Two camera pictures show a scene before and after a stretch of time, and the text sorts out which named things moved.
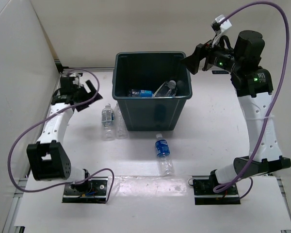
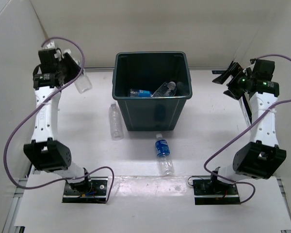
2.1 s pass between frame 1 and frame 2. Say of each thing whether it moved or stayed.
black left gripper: moved
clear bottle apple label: stayed
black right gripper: moved
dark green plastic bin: stayed
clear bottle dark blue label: stayed
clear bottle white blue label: moved
